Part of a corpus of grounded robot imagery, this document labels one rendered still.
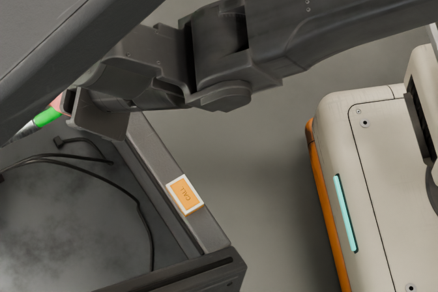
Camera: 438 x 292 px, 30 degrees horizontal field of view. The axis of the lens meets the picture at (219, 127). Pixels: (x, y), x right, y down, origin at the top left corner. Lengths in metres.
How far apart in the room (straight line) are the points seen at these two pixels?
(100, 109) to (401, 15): 0.31
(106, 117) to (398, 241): 1.16
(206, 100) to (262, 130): 1.54
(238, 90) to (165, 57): 0.07
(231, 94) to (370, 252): 1.21
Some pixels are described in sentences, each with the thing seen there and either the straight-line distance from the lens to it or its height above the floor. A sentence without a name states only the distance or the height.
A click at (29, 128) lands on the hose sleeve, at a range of 0.92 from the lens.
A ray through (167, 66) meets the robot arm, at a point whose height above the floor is 1.40.
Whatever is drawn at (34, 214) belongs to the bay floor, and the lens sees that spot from 1.25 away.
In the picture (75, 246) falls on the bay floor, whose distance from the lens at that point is 1.22.
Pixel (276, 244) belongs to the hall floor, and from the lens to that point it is 2.11.
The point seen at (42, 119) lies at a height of 1.19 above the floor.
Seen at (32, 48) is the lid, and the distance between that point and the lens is 0.33.
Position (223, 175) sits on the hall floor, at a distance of 2.15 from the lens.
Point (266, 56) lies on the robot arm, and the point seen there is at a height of 1.44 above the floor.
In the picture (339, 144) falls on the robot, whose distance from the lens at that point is 1.93.
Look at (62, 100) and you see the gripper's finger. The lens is 0.80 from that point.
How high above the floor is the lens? 1.99
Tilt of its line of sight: 64 degrees down
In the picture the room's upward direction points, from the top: 8 degrees clockwise
